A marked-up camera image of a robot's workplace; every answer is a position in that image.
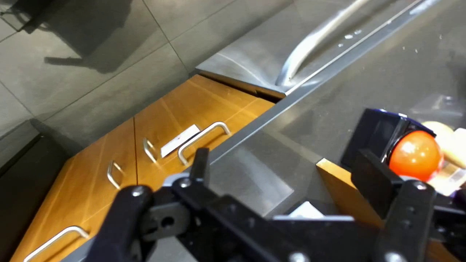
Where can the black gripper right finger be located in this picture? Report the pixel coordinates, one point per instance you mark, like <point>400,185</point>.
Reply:
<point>406,207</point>

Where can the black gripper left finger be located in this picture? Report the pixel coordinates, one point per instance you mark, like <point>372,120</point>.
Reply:
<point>119,238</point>

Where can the wooden lower cabinet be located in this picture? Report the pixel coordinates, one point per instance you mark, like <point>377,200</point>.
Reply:
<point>148,147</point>

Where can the stainless steel dishwasher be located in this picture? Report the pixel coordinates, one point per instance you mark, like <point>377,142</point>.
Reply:
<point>302,40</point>

